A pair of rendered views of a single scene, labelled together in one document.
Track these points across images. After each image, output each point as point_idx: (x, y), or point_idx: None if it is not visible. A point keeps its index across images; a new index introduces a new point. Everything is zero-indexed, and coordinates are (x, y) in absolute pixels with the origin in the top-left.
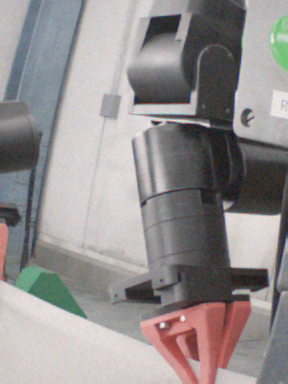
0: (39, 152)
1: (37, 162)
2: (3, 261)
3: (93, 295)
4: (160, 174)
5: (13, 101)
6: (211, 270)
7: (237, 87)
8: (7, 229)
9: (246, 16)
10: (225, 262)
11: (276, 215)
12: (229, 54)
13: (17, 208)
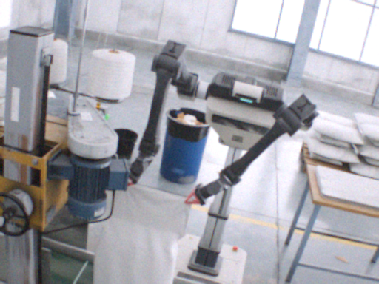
0: (206, 188)
1: (207, 191)
2: (189, 196)
3: None
4: None
5: (218, 178)
6: (129, 166)
7: (140, 146)
8: (192, 192)
9: (143, 133)
10: (130, 168)
11: (134, 172)
12: (141, 139)
13: (197, 192)
